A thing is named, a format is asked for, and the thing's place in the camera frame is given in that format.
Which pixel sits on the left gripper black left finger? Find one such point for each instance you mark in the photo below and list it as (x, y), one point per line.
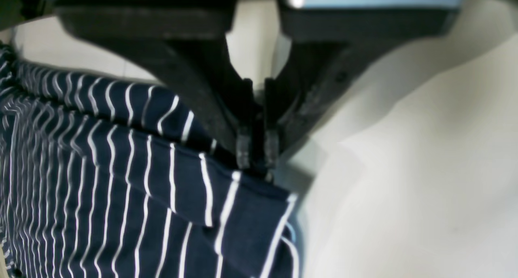
(186, 49)

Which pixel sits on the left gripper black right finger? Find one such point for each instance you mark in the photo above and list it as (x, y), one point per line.
(330, 48)

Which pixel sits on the navy white striped T-shirt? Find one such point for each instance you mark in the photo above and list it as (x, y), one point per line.
(103, 178)

